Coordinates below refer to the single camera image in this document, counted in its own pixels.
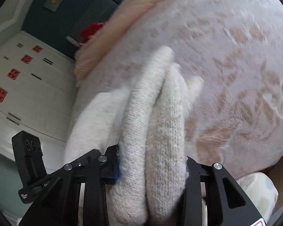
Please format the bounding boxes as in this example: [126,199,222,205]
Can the white dotted cloth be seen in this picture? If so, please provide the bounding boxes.
[235,172,279,226]

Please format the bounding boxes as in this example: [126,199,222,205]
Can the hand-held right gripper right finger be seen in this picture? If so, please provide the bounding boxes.
[180,156,268,226]

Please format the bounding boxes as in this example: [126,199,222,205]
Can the bed with floral bedspread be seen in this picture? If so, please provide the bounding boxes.
[72,0,283,179]

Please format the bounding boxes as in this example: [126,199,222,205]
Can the pink duvet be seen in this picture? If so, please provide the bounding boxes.
[74,0,187,82]

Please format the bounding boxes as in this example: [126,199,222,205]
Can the cream knit sweater black hearts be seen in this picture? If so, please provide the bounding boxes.
[64,46,205,226]

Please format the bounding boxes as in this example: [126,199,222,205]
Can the row of red paper cutouts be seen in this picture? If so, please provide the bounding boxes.
[0,45,43,130]

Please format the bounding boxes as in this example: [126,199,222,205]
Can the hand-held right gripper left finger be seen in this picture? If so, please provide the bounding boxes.
[18,145,120,226]

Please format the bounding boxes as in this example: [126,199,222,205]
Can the red cloth bundle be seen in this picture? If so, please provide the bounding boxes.
[81,22,106,43]

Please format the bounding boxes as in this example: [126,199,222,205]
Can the white wardrobe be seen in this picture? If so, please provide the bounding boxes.
[0,31,77,146]

